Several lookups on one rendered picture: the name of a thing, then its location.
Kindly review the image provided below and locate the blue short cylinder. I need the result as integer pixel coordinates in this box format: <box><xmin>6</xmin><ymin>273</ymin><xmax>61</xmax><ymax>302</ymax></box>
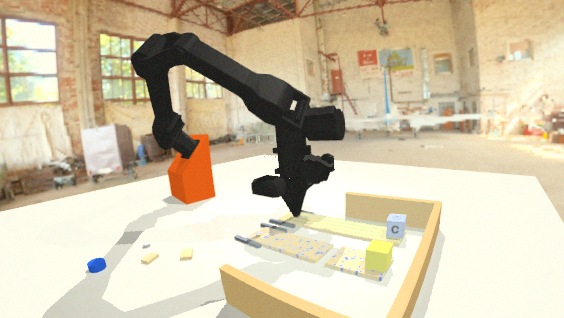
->
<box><xmin>87</xmin><ymin>257</ymin><xmax>107</xmax><ymax>273</ymax></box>

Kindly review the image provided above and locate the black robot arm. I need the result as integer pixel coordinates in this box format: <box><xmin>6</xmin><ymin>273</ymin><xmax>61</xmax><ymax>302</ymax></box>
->
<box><xmin>131</xmin><ymin>31</ymin><xmax>345</xmax><ymax>185</ymax></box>

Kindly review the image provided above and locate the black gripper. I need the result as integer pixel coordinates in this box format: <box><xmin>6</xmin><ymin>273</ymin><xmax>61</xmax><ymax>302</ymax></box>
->
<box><xmin>251</xmin><ymin>140</ymin><xmax>314</xmax><ymax>218</ymax></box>

